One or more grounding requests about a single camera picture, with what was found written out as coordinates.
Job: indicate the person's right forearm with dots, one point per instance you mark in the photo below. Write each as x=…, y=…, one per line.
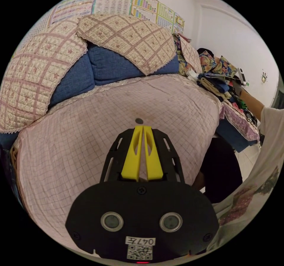
x=251, y=102

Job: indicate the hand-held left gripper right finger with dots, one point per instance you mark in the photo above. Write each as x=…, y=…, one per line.
x=154, y=164

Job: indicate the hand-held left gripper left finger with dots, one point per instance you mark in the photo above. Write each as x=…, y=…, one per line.
x=133, y=159

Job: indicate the flowered cushion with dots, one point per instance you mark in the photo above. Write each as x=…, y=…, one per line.
x=181, y=61

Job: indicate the large quilted lace-edged cover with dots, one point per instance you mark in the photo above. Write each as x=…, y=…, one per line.
x=33, y=70
x=131, y=37

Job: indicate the bed with pink checked quilt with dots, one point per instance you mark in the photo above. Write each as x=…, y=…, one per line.
x=77, y=148

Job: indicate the person's right hand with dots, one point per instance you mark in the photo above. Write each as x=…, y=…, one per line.
x=237, y=90

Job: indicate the blue cushion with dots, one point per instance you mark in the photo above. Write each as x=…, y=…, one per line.
x=119, y=66
x=73, y=81

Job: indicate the small quilted lace-edged cover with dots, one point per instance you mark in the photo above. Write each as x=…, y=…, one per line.
x=191, y=54

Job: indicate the person's body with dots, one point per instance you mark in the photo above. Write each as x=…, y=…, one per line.
x=250, y=181

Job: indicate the pile of clothes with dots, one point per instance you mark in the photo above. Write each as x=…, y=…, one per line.
x=213, y=83

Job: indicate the small dark round disc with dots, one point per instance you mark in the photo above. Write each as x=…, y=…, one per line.
x=139, y=120

